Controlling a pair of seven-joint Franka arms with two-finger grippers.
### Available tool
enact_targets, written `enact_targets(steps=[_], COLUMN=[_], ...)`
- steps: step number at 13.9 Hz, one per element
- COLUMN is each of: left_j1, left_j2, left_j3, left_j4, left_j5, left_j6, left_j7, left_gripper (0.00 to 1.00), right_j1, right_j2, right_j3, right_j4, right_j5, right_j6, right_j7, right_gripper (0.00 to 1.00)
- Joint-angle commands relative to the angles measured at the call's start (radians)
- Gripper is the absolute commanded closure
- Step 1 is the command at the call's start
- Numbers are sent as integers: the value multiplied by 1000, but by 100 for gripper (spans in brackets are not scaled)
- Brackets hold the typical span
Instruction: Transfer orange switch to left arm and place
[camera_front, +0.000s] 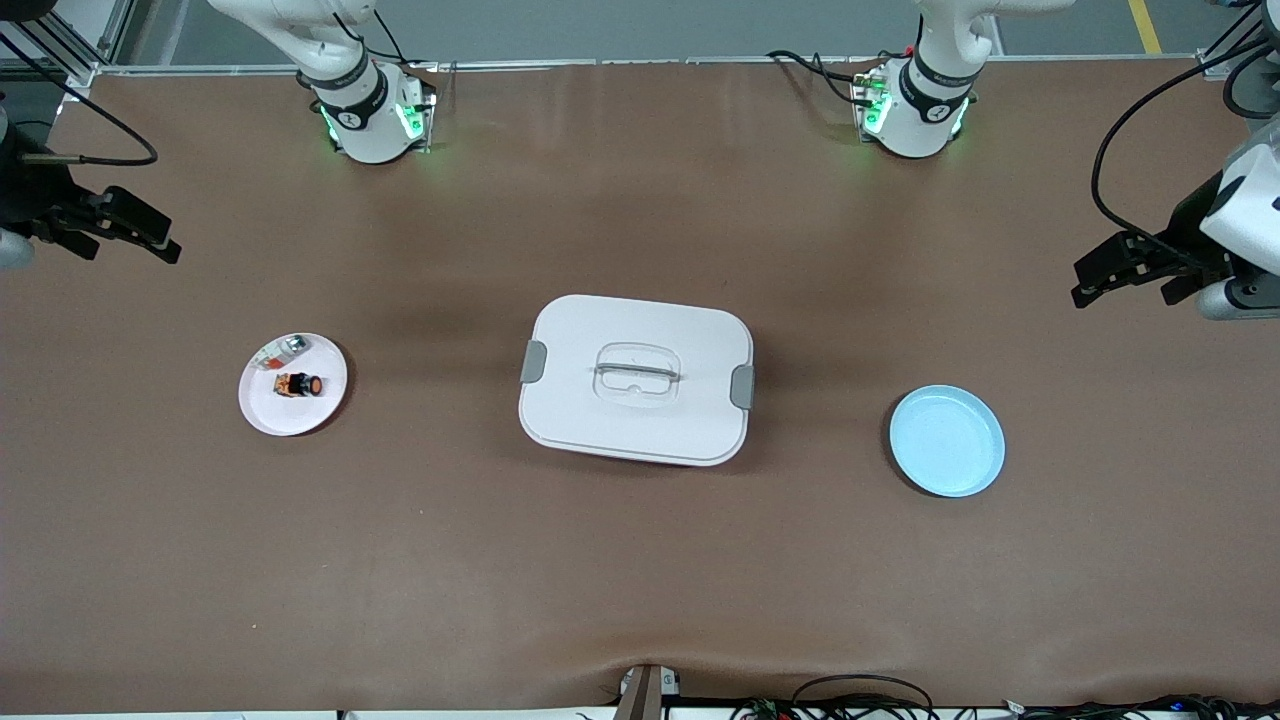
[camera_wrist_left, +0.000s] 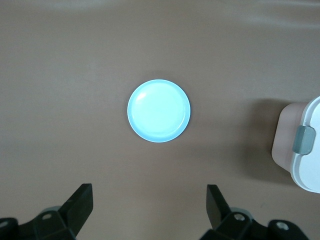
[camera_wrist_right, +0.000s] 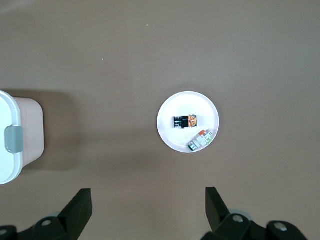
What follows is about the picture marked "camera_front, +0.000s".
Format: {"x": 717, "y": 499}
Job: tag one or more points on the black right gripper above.
{"x": 30, "y": 201}

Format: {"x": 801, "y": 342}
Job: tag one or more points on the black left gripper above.
{"x": 1187, "y": 231}

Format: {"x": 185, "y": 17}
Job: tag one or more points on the pink round plate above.
{"x": 300, "y": 415}

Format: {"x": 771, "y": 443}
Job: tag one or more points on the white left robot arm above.
{"x": 920, "y": 120}

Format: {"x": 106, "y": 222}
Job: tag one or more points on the light blue round plate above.
{"x": 945, "y": 440}

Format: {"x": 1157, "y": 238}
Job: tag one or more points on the grey table edge rail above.
{"x": 600, "y": 62}

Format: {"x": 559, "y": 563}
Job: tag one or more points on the white lidded storage box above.
{"x": 600, "y": 420}

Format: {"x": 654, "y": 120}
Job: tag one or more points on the brown table clamp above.
{"x": 645, "y": 695}

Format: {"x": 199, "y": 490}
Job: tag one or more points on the orange push-button switch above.
{"x": 300, "y": 385}

